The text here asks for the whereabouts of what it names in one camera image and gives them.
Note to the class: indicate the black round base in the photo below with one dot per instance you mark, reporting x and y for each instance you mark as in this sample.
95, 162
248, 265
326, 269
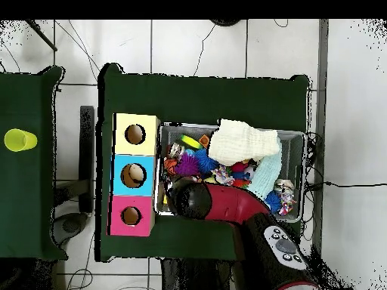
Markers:
225, 22

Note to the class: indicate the side table with green cloth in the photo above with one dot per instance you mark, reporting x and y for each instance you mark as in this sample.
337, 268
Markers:
24, 199

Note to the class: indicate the crushed printed can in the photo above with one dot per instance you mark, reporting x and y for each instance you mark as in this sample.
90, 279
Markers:
283, 185

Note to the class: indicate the yellow-green plastic toy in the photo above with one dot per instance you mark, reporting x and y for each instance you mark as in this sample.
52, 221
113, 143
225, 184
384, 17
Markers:
192, 142

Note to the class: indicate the shallow clear mesh bin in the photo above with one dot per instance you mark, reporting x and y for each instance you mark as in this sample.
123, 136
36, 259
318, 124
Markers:
293, 151

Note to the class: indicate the large blue spiky ball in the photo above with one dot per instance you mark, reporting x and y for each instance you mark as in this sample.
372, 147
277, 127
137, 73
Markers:
206, 161

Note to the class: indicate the long orange building block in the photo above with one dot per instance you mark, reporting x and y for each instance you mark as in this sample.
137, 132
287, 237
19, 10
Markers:
204, 141

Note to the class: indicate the cream waffle cloth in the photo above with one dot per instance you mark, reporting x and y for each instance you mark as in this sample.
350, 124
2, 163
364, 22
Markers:
245, 142

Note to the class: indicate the yellow-green plastic cup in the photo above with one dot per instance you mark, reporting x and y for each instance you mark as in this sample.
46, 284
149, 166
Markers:
18, 139

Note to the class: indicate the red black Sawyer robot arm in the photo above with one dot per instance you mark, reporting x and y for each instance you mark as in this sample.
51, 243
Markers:
236, 205

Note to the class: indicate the dark green table cloth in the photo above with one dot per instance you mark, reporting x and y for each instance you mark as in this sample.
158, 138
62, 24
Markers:
133, 90

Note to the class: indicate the small blue spiky ball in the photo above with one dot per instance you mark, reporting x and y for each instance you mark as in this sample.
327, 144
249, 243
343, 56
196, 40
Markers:
273, 203

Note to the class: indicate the light blue knitted cloth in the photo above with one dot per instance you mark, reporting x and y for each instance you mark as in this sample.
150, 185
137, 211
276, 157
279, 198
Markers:
266, 175

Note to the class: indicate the wooden box with three holes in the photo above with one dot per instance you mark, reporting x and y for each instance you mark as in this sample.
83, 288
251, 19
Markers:
134, 163

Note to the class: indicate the crushed silver can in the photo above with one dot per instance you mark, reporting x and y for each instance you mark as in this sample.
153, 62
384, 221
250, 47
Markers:
176, 149

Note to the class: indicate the black panel on stand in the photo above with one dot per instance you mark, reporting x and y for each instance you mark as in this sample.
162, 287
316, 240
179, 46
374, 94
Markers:
87, 157

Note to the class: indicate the striped tiger toy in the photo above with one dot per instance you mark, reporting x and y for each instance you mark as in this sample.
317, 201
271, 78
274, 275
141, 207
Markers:
172, 165

